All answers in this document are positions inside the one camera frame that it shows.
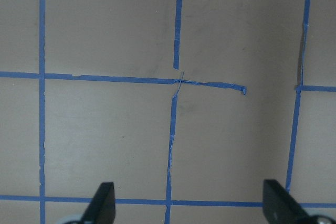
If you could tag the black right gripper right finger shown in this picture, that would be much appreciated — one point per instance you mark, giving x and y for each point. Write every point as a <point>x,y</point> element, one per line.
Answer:
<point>279,206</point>

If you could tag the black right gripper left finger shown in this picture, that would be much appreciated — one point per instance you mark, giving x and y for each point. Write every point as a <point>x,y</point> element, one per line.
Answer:
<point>102,207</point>

